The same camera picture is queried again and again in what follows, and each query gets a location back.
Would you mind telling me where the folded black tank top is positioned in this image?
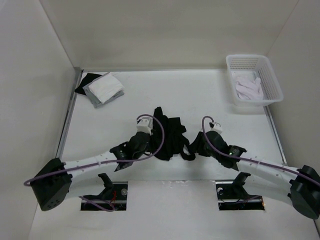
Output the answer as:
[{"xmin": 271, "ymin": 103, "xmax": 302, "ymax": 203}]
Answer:
[{"xmin": 74, "ymin": 73, "xmax": 101, "ymax": 96}]

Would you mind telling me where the black tank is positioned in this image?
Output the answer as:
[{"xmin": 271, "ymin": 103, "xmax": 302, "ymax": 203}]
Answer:
[
  {"xmin": 148, "ymin": 106, "xmax": 196, "ymax": 161},
  {"xmin": 74, "ymin": 73, "xmax": 101, "ymax": 96}
]

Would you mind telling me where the white plastic basket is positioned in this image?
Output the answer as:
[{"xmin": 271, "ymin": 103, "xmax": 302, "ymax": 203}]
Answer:
[{"xmin": 225, "ymin": 54, "xmax": 284, "ymax": 107}]

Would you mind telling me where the folded grey tank top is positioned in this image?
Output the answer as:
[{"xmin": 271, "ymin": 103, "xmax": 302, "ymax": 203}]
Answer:
[{"xmin": 83, "ymin": 77, "xmax": 124, "ymax": 109}]

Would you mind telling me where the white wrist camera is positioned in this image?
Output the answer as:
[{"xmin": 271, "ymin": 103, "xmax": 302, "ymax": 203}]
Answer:
[
  {"xmin": 136, "ymin": 118, "xmax": 153, "ymax": 135},
  {"xmin": 209, "ymin": 121, "xmax": 223, "ymax": 134}
]

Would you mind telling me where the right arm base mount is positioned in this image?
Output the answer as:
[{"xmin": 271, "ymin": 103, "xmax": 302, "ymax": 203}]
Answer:
[{"xmin": 215, "ymin": 172, "xmax": 265, "ymax": 211}]

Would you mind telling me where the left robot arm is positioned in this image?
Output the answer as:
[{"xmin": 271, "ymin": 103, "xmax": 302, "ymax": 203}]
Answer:
[{"xmin": 26, "ymin": 131, "xmax": 151, "ymax": 211}]

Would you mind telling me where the folded white tank top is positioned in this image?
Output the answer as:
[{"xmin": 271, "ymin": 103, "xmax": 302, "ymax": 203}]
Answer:
[{"xmin": 88, "ymin": 73, "xmax": 124, "ymax": 104}]

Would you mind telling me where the white tank top in basket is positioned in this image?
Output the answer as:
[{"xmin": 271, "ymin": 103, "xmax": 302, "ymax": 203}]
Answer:
[{"xmin": 234, "ymin": 74, "xmax": 264, "ymax": 101}]

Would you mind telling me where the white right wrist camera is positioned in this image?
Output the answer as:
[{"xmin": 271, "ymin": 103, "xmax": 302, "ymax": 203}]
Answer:
[{"xmin": 209, "ymin": 121, "xmax": 223, "ymax": 134}]

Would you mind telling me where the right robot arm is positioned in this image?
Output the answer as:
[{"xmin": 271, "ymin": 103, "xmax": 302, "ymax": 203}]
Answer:
[{"xmin": 190, "ymin": 131, "xmax": 320, "ymax": 220}]

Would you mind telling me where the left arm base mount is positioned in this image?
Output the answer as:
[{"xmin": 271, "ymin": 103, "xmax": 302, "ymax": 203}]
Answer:
[{"xmin": 80, "ymin": 173, "xmax": 128, "ymax": 212}]

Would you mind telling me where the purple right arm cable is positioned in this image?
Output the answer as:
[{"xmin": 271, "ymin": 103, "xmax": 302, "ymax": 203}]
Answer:
[{"xmin": 201, "ymin": 115, "xmax": 320, "ymax": 187}]

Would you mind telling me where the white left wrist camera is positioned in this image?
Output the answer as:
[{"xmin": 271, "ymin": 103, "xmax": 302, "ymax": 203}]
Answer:
[{"xmin": 136, "ymin": 118, "xmax": 153, "ymax": 135}]

